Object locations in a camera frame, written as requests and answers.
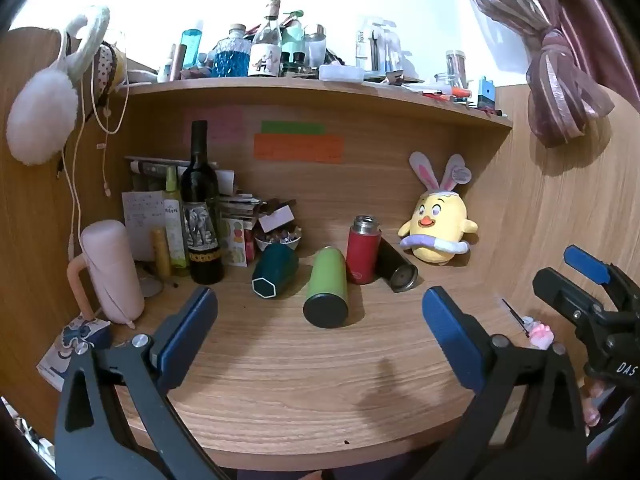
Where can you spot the dark teal hexagonal cup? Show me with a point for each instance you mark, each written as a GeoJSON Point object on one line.
{"type": "Point", "coordinates": [275, 270]}

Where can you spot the tall glass jar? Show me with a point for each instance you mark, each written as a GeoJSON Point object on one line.
{"type": "Point", "coordinates": [456, 67]}

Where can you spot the black thermos cup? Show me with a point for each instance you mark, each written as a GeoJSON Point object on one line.
{"type": "Point", "coordinates": [395, 265]}

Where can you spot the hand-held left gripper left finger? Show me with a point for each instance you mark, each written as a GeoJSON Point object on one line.
{"type": "Point", "coordinates": [187, 330]}

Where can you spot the black pen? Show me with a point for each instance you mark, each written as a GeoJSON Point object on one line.
{"type": "Point", "coordinates": [515, 317]}

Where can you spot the clear brush holder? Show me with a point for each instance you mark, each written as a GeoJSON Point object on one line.
{"type": "Point", "coordinates": [375, 47]}

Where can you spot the person's right hand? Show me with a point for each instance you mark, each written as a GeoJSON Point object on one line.
{"type": "Point", "coordinates": [592, 405]}

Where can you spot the white plastic box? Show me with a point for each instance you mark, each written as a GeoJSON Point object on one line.
{"type": "Point", "coordinates": [341, 72]}

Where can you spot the orange marker pen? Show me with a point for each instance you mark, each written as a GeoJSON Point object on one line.
{"type": "Point", "coordinates": [457, 92]}

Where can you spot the pink humidifier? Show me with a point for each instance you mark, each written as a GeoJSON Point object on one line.
{"type": "Point", "coordinates": [111, 270]}

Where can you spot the red thermos cup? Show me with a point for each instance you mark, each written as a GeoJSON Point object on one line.
{"type": "Point", "coordinates": [363, 255]}

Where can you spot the small yellow bottle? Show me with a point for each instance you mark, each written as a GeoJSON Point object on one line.
{"type": "Point", "coordinates": [161, 255]}

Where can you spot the dark wine bottle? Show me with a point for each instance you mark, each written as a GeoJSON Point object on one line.
{"type": "Point", "coordinates": [201, 210]}

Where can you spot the pink striped curtain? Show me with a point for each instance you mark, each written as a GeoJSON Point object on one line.
{"type": "Point", "coordinates": [560, 75]}

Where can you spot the teal bottle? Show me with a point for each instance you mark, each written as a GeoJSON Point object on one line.
{"type": "Point", "coordinates": [292, 40]}

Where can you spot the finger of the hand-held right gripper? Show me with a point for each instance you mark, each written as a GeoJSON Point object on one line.
{"type": "Point", "coordinates": [586, 262]}
{"type": "Point", "coordinates": [560, 290]}

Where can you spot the clear bottle with white label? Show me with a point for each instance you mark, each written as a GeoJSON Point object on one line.
{"type": "Point", "coordinates": [265, 55]}

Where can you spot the white paper note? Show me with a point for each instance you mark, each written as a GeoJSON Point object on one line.
{"type": "Point", "coordinates": [140, 220]}

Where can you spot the white bowl of sweets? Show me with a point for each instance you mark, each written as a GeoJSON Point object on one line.
{"type": "Point", "coordinates": [267, 246]}

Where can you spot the clear glass jar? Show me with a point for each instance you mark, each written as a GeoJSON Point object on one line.
{"type": "Point", "coordinates": [315, 47]}

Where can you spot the polka-dot headband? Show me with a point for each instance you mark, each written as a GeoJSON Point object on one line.
{"type": "Point", "coordinates": [106, 72]}

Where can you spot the glass bottle with blue liquid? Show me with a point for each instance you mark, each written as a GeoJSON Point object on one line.
{"type": "Point", "coordinates": [232, 57]}

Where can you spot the yellow chick plush toy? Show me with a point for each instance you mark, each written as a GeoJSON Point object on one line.
{"type": "Point", "coordinates": [437, 230]}

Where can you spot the green cup with black base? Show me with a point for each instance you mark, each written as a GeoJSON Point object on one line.
{"type": "Point", "coordinates": [327, 280]}

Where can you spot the orange sticky note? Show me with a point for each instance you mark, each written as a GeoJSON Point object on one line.
{"type": "Point", "coordinates": [300, 149]}

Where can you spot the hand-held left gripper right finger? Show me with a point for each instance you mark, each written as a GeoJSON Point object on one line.
{"type": "Point", "coordinates": [450, 335]}

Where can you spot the stack of books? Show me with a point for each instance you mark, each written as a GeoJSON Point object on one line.
{"type": "Point", "coordinates": [150, 166]}

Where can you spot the colourful dotted box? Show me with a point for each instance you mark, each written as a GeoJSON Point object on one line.
{"type": "Point", "coordinates": [235, 242]}

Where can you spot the pink sticky note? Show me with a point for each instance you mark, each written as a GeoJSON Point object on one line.
{"type": "Point", "coordinates": [222, 122]}

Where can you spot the white card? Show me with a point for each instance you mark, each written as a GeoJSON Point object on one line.
{"type": "Point", "coordinates": [275, 219]}

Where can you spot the green sticky note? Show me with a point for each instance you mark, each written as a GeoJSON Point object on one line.
{"type": "Point", "coordinates": [292, 128]}

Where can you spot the small pink figurine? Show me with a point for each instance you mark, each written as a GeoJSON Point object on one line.
{"type": "Point", "coordinates": [541, 335]}

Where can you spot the light blue bottle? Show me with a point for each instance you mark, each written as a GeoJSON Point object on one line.
{"type": "Point", "coordinates": [191, 50]}

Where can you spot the white fluffy earmuffs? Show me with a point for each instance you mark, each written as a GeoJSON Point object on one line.
{"type": "Point", "coordinates": [42, 110]}

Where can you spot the pink tube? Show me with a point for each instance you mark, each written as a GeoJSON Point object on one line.
{"type": "Point", "coordinates": [177, 62]}

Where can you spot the green spray bottle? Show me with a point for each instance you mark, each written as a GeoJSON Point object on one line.
{"type": "Point", "coordinates": [175, 225]}

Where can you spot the blue stationery box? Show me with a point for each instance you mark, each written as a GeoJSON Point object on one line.
{"type": "Point", "coordinates": [486, 92]}

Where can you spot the blue and white tissue pack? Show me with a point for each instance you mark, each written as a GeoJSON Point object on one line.
{"type": "Point", "coordinates": [65, 355]}

